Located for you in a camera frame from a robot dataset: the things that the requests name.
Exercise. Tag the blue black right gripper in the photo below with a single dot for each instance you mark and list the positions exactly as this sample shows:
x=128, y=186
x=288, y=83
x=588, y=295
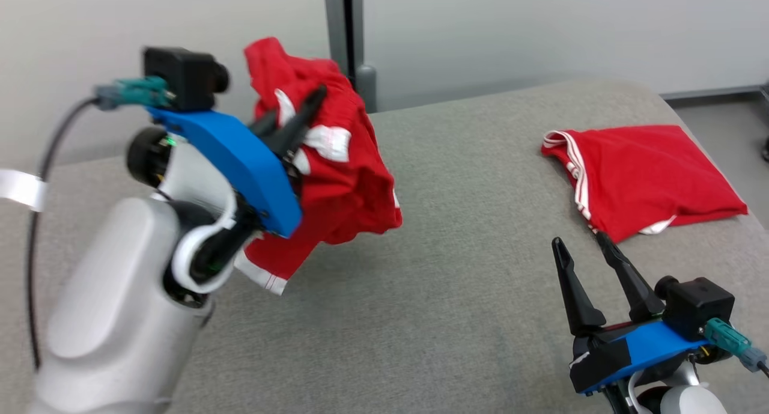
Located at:
x=649, y=345

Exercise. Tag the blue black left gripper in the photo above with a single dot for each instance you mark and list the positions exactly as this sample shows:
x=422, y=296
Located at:
x=240, y=155

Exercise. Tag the red shorts with white waistband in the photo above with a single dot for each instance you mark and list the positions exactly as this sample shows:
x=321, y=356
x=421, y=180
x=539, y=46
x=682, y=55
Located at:
x=342, y=185

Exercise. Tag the red jersey with white stripes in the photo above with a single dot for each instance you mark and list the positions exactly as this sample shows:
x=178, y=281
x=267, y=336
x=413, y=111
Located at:
x=649, y=173

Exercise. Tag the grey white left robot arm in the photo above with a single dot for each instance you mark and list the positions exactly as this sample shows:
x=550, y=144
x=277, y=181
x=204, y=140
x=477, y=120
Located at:
x=120, y=312

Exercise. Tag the grey fabric sofa surface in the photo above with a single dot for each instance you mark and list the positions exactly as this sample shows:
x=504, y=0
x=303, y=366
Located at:
x=450, y=252

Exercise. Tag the grey cylinder post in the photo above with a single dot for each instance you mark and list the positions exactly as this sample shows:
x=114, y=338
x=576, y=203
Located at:
x=366, y=89

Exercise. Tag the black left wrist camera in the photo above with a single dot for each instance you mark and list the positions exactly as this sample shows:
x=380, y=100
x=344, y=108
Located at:
x=183, y=77

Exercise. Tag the grey wall partition frame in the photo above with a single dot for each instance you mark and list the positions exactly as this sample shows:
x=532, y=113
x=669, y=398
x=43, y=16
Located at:
x=333, y=17

